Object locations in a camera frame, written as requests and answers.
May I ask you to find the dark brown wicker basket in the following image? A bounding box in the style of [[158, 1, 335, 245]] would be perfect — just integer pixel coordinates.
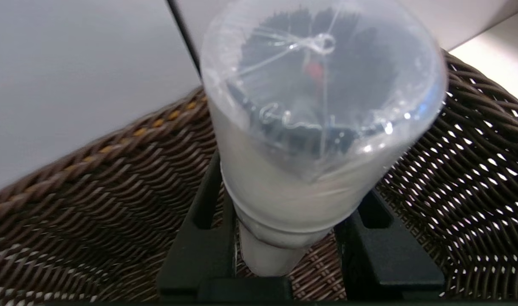
[[0, 49, 518, 303]]

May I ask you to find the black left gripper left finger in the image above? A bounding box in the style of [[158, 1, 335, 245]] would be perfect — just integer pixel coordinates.
[[157, 149, 236, 298]]

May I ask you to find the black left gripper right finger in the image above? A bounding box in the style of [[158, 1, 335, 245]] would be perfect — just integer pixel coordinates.
[[335, 189, 446, 298]]

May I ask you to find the clear white spray bottle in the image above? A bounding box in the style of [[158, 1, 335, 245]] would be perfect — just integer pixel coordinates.
[[199, 0, 448, 277]]

